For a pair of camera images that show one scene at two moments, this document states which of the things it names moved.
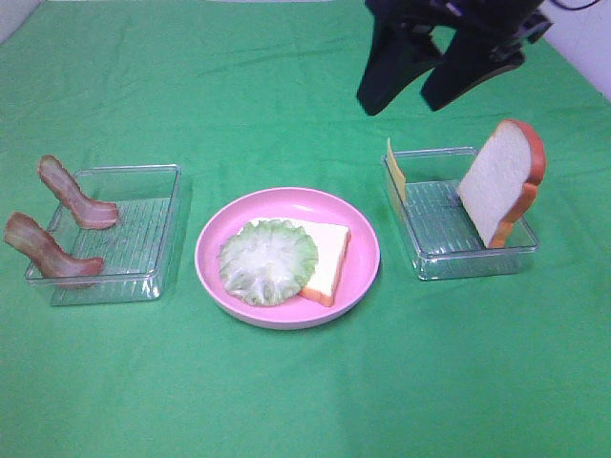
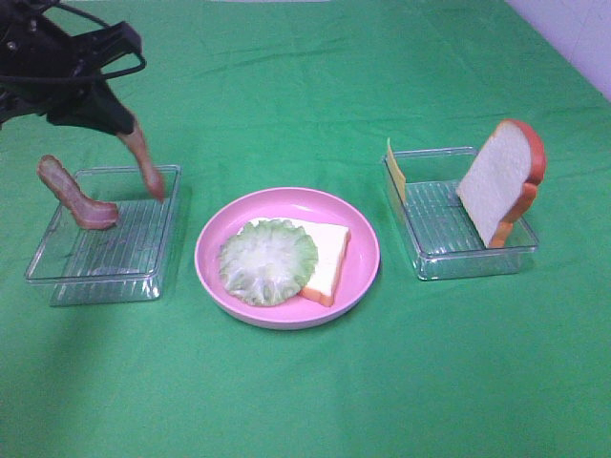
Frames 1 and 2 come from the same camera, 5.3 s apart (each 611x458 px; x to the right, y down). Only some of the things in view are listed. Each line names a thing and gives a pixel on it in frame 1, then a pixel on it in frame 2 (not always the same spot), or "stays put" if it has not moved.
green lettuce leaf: x=267 y=262 stays put
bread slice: x=331 y=242 stays put
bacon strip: x=25 y=234 -> x=156 y=185
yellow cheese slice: x=396 y=172 stays put
